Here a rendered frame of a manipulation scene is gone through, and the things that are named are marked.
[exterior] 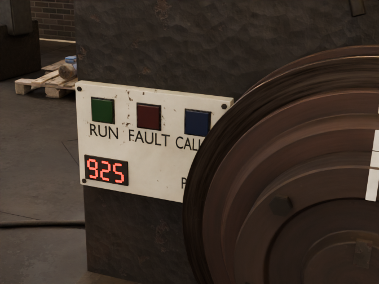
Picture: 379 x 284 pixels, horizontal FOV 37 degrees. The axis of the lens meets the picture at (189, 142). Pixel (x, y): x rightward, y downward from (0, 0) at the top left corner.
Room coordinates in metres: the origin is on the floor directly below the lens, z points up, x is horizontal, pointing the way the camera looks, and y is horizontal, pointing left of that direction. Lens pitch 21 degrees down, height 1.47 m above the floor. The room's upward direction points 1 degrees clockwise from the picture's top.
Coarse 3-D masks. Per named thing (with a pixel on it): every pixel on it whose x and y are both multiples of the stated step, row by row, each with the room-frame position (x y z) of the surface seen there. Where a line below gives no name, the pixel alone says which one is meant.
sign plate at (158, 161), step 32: (96, 96) 0.86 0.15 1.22; (128, 96) 0.84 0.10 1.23; (160, 96) 0.83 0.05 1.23; (192, 96) 0.81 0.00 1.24; (96, 128) 0.86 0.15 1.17; (128, 128) 0.84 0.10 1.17; (160, 128) 0.82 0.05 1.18; (96, 160) 0.86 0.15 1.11; (128, 160) 0.84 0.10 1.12; (160, 160) 0.83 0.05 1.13; (192, 160) 0.81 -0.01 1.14; (128, 192) 0.85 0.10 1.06; (160, 192) 0.83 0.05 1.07
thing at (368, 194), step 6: (378, 108) 0.58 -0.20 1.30; (378, 132) 0.56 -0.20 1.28; (378, 138) 0.56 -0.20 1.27; (378, 144) 0.56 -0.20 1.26; (378, 150) 0.56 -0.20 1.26; (372, 156) 0.54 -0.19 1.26; (378, 156) 0.54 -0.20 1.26; (372, 162) 0.53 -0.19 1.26; (378, 162) 0.53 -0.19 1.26; (372, 174) 0.51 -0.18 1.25; (378, 174) 0.51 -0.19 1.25; (372, 180) 0.51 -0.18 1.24; (372, 186) 0.51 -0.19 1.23; (372, 192) 0.51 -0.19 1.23; (366, 198) 0.52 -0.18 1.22; (372, 198) 0.51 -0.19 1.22
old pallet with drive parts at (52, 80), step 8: (56, 64) 5.73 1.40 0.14; (48, 72) 5.58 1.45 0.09; (56, 72) 5.38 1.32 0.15; (24, 80) 5.14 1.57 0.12; (32, 80) 5.15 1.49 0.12; (40, 80) 5.08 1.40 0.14; (48, 80) 5.55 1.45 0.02; (56, 80) 5.08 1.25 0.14; (64, 80) 5.09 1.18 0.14; (72, 80) 5.10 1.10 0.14; (16, 88) 5.08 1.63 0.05; (24, 88) 5.08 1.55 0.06; (32, 88) 5.22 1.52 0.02; (48, 88) 4.99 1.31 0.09; (56, 88) 4.97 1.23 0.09; (64, 88) 4.94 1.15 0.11; (72, 88) 4.91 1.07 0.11; (48, 96) 4.99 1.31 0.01; (56, 96) 4.96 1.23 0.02
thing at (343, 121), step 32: (320, 96) 0.60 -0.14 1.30; (352, 96) 0.59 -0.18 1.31; (256, 128) 0.62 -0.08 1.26; (288, 128) 0.61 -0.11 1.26; (320, 128) 0.58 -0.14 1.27; (352, 128) 0.57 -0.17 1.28; (224, 160) 0.64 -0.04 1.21; (256, 160) 0.61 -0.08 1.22; (288, 160) 0.59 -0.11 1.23; (224, 192) 0.63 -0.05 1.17; (256, 192) 0.60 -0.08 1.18; (224, 224) 0.61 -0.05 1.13; (224, 256) 0.61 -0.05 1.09
